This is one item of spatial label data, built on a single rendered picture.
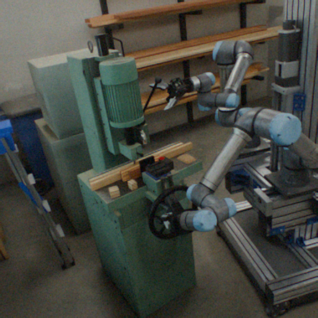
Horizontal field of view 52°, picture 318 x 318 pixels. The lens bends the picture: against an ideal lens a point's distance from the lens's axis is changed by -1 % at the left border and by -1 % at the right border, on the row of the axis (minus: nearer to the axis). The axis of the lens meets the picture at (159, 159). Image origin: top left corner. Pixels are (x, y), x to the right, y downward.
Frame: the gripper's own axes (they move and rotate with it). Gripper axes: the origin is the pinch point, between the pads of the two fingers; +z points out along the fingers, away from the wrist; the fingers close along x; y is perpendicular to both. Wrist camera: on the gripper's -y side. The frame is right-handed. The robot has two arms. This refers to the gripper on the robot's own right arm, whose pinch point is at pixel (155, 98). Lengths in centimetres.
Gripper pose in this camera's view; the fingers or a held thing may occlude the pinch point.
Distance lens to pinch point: 164.8
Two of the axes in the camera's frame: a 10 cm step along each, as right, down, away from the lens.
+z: -8.2, 3.5, -4.5
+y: 2.9, -4.2, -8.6
